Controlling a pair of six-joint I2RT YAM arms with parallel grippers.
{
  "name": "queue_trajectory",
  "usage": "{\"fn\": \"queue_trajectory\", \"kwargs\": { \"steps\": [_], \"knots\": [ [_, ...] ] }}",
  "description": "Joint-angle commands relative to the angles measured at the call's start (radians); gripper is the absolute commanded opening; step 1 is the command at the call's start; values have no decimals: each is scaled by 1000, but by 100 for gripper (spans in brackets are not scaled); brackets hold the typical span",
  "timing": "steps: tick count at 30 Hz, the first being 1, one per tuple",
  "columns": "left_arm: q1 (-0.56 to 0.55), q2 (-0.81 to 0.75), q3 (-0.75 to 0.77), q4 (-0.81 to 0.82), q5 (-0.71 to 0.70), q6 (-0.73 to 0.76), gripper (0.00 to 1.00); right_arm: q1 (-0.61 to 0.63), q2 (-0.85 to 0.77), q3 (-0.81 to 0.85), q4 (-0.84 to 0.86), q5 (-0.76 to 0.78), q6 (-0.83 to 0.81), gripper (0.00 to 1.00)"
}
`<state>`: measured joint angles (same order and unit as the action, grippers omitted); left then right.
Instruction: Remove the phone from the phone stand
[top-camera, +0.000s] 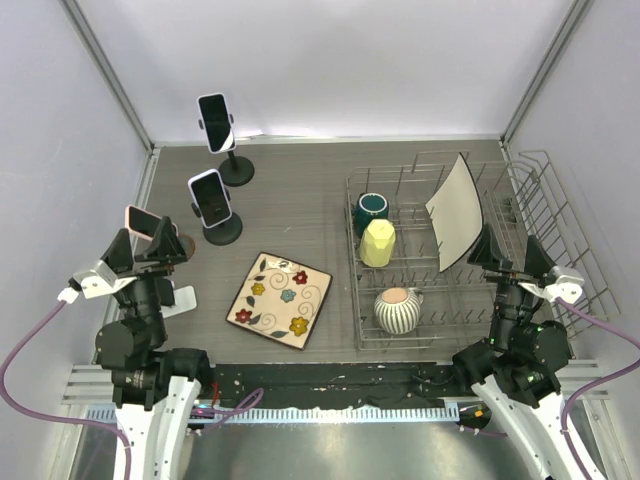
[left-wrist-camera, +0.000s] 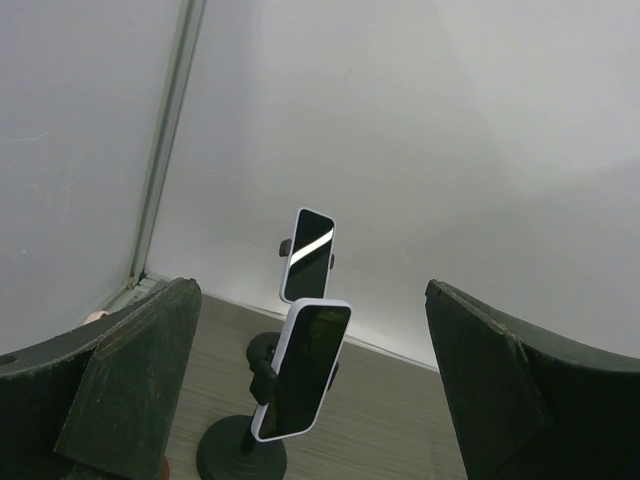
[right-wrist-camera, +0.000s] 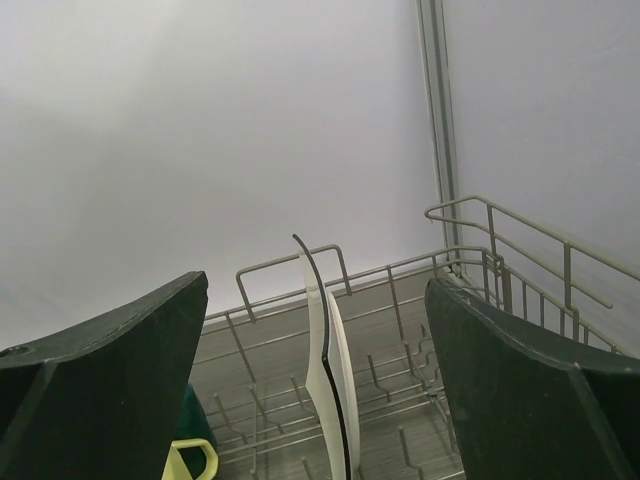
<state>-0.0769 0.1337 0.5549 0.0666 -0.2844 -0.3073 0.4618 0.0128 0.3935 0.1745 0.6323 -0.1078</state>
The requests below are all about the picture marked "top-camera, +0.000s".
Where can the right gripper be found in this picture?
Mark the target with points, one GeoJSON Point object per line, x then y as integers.
{"type": "Point", "coordinates": [537, 262]}

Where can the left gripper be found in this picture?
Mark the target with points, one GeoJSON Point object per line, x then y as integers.
{"type": "Point", "coordinates": [165, 247]}

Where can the metal dish rack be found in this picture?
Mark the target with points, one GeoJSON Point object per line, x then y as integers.
{"type": "Point", "coordinates": [520, 196]}

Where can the black phone stand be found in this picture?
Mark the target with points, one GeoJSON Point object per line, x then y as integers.
{"type": "Point", "coordinates": [223, 233]}
{"type": "Point", "coordinates": [236, 170]}

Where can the lavender case phone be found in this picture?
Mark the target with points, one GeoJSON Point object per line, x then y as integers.
{"type": "Point", "coordinates": [209, 198]}

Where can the floral square plate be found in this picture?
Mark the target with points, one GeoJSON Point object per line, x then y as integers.
{"type": "Point", "coordinates": [280, 300]}

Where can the white phone stand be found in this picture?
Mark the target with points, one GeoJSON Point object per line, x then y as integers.
{"type": "Point", "coordinates": [182, 299]}
{"type": "Point", "coordinates": [217, 122]}

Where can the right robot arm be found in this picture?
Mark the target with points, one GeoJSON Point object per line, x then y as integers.
{"type": "Point", "coordinates": [514, 369]}

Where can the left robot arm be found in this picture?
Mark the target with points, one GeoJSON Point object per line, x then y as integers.
{"type": "Point", "coordinates": [154, 389]}

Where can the pink case phone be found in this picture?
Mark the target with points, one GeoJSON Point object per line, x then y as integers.
{"type": "Point", "coordinates": [141, 223]}

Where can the wooden base phone stand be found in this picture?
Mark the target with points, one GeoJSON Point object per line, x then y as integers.
{"type": "Point", "coordinates": [188, 244]}

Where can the white curved plate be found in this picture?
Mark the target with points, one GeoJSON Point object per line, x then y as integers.
{"type": "Point", "coordinates": [456, 215]}

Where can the striped round mug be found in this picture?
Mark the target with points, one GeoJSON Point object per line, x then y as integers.
{"type": "Point", "coordinates": [398, 310]}

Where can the yellow faceted cup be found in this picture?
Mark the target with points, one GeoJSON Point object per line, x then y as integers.
{"type": "Point", "coordinates": [377, 243]}

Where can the dark green mug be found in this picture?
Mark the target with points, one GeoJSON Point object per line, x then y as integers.
{"type": "Point", "coordinates": [370, 206]}

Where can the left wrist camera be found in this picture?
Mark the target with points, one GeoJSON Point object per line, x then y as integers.
{"type": "Point", "coordinates": [95, 281]}

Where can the white cable duct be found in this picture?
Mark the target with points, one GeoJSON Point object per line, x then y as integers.
{"type": "Point", "coordinates": [362, 414]}

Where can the black mounting base plate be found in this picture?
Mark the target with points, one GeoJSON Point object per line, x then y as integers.
{"type": "Point", "coordinates": [338, 386]}

